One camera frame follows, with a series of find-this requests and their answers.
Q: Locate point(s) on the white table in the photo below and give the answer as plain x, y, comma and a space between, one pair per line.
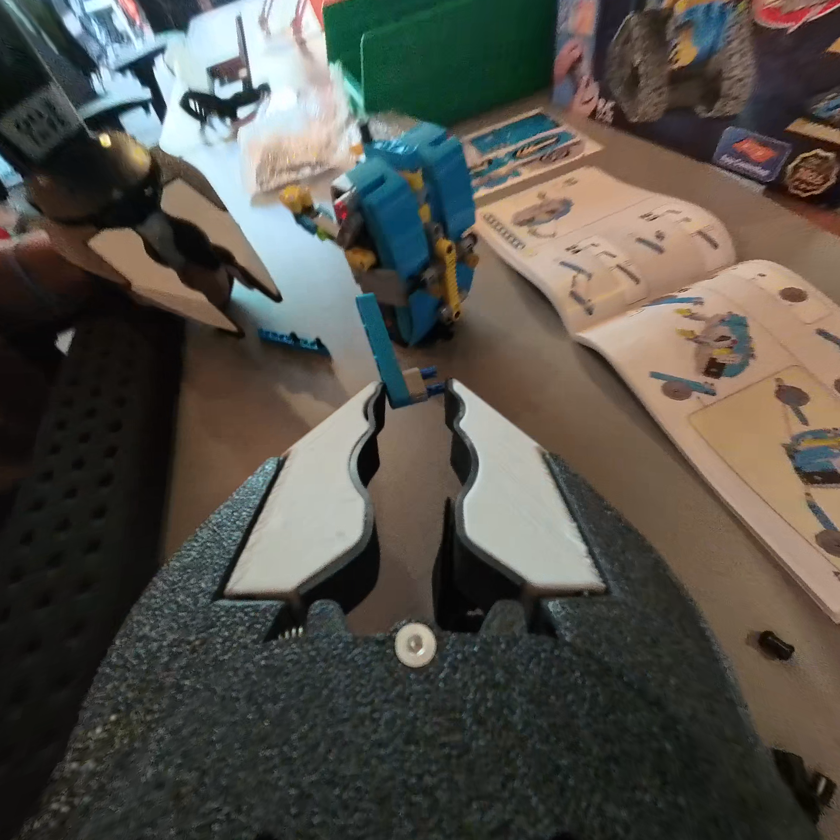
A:
197, 138

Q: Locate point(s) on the teal long holed beam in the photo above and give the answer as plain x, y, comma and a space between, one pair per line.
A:
292, 341

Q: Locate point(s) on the teal short beam with pins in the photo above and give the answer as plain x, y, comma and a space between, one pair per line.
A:
384, 354

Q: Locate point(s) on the green storage bin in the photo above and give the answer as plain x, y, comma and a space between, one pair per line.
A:
446, 52

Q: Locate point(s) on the black phone stand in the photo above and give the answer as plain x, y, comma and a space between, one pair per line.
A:
223, 105

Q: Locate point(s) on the dark blue toy kit box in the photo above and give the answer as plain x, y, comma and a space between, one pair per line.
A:
695, 59

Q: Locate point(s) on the sticker sheet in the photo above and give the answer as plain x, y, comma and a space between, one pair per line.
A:
525, 148

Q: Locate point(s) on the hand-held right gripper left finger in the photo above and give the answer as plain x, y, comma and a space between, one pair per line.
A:
308, 518

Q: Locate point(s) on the pile of small building pieces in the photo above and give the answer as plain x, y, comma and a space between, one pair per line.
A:
778, 644

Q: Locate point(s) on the black perforated panel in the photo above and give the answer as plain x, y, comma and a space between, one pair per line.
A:
79, 492

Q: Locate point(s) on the wooden stand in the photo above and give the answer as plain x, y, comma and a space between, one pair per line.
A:
289, 19

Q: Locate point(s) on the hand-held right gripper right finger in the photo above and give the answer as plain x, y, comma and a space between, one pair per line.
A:
518, 518

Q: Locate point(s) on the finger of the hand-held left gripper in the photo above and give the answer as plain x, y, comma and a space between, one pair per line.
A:
144, 269
223, 236

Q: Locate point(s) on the bubble wrap bag with parts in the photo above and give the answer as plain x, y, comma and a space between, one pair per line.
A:
295, 144

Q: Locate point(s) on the person's brown clothing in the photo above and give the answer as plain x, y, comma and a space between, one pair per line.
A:
39, 282

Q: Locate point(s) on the folded instruction booklet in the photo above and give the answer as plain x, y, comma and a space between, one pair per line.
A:
741, 407

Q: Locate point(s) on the blue grey toy robot model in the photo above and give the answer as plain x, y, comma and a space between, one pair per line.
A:
400, 229

